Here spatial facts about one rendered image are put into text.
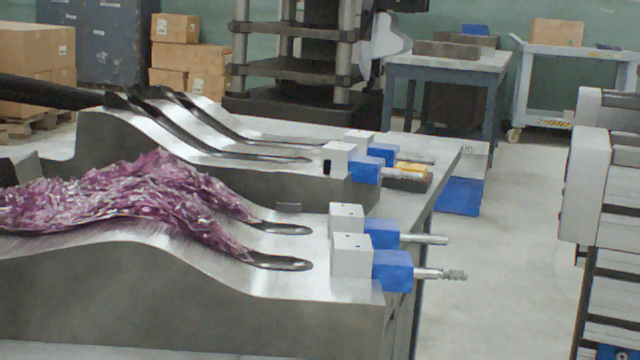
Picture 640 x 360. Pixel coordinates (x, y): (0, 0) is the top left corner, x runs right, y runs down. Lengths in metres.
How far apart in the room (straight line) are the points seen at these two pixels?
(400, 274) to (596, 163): 0.20
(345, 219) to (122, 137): 0.37
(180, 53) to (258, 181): 6.88
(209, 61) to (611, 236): 7.08
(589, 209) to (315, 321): 0.26
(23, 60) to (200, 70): 2.63
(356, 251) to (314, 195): 0.25
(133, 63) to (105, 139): 6.89
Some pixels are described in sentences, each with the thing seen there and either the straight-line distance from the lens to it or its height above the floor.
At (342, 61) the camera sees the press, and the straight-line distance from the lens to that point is 4.93.
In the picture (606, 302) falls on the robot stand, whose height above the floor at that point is 0.85.
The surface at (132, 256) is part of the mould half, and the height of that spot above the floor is 0.88.
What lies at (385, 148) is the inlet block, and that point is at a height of 0.90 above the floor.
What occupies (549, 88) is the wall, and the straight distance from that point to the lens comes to 7.40.
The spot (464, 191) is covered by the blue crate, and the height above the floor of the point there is 0.14.
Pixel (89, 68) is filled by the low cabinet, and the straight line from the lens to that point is 8.18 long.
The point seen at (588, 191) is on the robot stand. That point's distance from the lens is 0.70.
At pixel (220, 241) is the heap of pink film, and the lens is 0.69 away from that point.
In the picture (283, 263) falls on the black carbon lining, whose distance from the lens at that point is 0.72.
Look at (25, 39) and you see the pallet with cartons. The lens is 5.51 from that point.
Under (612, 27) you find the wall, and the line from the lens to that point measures 7.40.
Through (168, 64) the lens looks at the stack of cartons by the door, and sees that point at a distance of 7.87.
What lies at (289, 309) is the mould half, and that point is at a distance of 0.64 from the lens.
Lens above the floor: 1.10
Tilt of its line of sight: 14 degrees down
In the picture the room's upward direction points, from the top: 5 degrees clockwise
